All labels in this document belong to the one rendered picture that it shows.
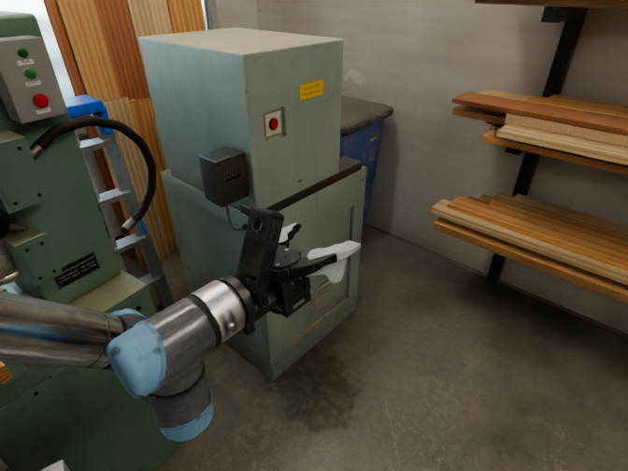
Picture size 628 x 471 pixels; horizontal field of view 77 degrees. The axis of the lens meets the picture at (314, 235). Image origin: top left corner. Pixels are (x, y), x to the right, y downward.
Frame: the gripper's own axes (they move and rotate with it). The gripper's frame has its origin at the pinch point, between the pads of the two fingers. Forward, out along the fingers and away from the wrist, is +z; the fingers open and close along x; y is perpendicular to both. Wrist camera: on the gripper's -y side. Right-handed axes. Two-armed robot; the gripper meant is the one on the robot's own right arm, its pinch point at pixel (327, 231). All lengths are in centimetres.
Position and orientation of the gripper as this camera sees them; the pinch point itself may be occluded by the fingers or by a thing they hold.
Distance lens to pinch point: 64.6
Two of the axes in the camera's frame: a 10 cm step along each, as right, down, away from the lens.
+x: 7.3, 2.5, -6.4
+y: 1.0, 8.8, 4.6
